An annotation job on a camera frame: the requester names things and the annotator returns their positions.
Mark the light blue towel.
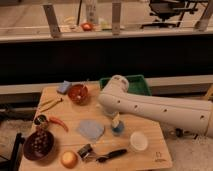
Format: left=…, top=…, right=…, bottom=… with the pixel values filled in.
left=76, top=120, right=105, bottom=142

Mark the yellow round fruit toy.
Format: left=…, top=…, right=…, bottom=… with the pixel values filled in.
left=60, top=151, right=78, bottom=169

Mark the blue small cup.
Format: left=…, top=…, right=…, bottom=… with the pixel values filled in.
left=111, top=121, right=124, bottom=136

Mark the red round background object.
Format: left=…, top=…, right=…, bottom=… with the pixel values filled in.
left=81, top=22, right=94, bottom=31

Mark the black handled peeler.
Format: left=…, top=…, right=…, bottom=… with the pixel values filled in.
left=90, top=149, right=127, bottom=163

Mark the yellow banana toy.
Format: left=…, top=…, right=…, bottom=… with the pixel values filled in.
left=38, top=98, right=63, bottom=112

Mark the black office chair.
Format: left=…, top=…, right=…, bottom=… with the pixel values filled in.
left=141, top=0, right=209, bottom=29

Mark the blue sponge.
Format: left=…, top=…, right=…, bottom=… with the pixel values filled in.
left=57, top=81, right=72, bottom=94

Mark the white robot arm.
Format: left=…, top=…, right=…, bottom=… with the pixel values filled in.
left=98, top=75, right=213, bottom=138

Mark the red bowl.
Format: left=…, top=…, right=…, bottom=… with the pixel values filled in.
left=68, top=84, right=88, bottom=104

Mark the small metal clip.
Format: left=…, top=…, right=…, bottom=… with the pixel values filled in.
left=77, top=144, right=93, bottom=161

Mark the black chair frame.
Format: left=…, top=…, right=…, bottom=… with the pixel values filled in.
left=0, top=133, right=25, bottom=171

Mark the white small bowl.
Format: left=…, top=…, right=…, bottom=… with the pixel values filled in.
left=130, top=131, right=148, bottom=152

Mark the red chili pepper toy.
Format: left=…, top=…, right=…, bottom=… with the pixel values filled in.
left=49, top=117, right=69, bottom=132

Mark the green plastic tray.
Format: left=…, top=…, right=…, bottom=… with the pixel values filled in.
left=99, top=74, right=153, bottom=97

